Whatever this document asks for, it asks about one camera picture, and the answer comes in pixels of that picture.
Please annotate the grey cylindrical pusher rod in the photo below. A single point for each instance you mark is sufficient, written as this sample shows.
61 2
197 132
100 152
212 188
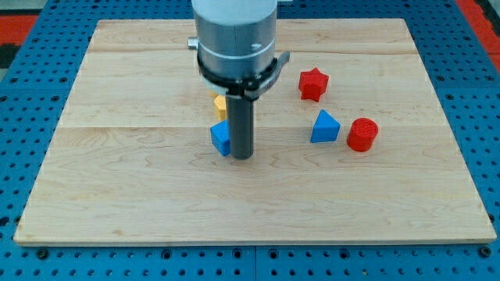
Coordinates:
240 117

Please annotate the black clamp ring mount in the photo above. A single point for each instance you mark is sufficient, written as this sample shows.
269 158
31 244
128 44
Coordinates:
248 88

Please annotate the blue cube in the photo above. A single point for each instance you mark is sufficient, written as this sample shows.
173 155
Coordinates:
220 137

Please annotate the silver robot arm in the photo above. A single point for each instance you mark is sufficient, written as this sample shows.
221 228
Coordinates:
235 45

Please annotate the wooden board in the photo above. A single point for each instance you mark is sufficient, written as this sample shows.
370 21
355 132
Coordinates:
131 162

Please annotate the yellow block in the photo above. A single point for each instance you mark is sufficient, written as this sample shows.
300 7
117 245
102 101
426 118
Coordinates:
220 109

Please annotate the red star block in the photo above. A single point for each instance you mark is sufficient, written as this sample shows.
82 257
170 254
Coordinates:
313 84

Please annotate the blue triangle block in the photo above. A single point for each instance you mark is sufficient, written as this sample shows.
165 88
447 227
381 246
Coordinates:
325 129

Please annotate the red cylinder block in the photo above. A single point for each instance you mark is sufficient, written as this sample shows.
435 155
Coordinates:
362 134

